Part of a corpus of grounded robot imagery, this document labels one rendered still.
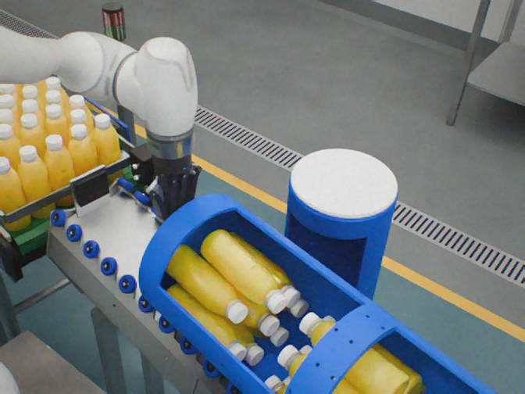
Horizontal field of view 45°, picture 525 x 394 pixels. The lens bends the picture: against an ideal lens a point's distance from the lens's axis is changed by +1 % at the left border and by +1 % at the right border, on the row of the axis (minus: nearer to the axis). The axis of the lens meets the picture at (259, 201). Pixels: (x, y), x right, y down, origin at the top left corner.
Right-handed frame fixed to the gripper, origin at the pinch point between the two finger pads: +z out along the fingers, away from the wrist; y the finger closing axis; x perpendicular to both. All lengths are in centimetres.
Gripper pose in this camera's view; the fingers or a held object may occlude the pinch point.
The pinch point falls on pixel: (176, 225)
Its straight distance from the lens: 134.4
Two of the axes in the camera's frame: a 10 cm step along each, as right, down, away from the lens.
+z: -0.4, 7.5, 6.6
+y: -7.2, 4.4, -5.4
